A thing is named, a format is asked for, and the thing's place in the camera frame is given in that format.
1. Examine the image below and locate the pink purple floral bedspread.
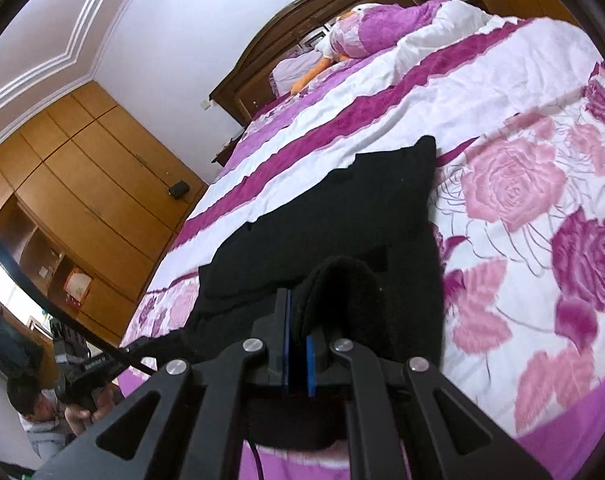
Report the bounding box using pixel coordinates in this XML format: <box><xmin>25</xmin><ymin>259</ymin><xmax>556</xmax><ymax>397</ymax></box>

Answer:
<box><xmin>117</xmin><ymin>0</ymin><xmax>605</xmax><ymax>480</ymax></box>

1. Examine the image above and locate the person's grey top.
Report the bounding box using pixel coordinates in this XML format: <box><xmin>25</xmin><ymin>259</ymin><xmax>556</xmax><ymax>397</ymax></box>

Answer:
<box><xmin>25</xmin><ymin>417</ymin><xmax>78</xmax><ymax>461</ymax></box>

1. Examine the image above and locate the white orange plush toy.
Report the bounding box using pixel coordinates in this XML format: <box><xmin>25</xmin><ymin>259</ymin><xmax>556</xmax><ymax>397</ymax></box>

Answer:
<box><xmin>290</xmin><ymin>2</ymin><xmax>383</xmax><ymax>95</ymax></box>

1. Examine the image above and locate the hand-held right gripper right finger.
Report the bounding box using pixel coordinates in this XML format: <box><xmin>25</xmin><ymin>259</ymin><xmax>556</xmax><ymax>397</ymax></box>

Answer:
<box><xmin>305</xmin><ymin>327</ymin><xmax>553</xmax><ymax>480</ymax></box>

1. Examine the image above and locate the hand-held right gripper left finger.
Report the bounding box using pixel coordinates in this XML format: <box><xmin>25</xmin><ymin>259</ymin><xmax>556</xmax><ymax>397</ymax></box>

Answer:
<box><xmin>32</xmin><ymin>287</ymin><xmax>296</xmax><ymax>480</ymax></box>

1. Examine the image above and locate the thick black cable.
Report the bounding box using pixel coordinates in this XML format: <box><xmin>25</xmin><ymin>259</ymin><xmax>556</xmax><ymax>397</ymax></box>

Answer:
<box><xmin>0</xmin><ymin>220</ymin><xmax>156</xmax><ymax>376</ymax></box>

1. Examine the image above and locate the person's head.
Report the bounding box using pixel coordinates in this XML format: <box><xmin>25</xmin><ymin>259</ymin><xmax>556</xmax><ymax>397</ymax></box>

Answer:
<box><xmin>6</xmin><ymin>377</ymin><xmax>60</xmax><ymax>423</ymax></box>

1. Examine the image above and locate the pale purple pillow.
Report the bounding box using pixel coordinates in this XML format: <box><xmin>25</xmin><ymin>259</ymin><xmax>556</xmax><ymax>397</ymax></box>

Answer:
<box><xmin>269</xmin><ymin>50</ymin><xmax>328</xmax><ymax>98</ymax></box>

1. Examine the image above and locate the dark wooden nightstand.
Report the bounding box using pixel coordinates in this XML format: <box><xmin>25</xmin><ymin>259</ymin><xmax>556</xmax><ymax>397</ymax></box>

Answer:
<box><xmin>211</xmin><ymin>127</ymin><xmax>246</xmax><ymax>167</ymax></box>

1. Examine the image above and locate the dark wooden headboard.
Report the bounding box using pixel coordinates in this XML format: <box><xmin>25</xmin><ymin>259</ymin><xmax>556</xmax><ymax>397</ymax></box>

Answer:
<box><xmin>210</xmin><ymin>0</ymin><xmax>433</xmax><ymax>126</ymax></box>

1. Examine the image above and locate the red white box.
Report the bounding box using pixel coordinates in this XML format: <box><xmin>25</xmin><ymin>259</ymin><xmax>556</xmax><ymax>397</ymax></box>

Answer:
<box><xmin>62</xmin><ymin>267</ymin><xmax>93</xmax><ymax>306</ymax></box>

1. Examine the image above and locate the black buttoned cardigan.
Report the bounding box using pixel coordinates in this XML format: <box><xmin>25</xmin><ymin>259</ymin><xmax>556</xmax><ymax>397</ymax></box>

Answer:
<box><xmin>120</xmin><ymin>135</ymin><xmax>446</xmax><ymax>453</ymax></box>

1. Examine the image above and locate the wooden wardrobe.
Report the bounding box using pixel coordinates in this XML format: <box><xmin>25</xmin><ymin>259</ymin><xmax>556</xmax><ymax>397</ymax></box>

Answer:
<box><xmin>0</xmin><ymin>81</ymin><xmax>208</xmax><ymax>396</ymax></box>

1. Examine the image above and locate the person's left hand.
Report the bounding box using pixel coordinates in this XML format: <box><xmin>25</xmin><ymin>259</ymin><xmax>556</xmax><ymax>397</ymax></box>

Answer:
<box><xmin>65</xmin><ymin>385</ymin><xmax>126</xmax><ymax>436</ymax></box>

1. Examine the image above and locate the thin black cable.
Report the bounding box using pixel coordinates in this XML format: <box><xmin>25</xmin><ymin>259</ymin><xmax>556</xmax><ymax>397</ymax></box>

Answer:
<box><xmin>250</xmin><ymin>440</ymin><xmax>266</xmax><ymax>480</ymax></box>

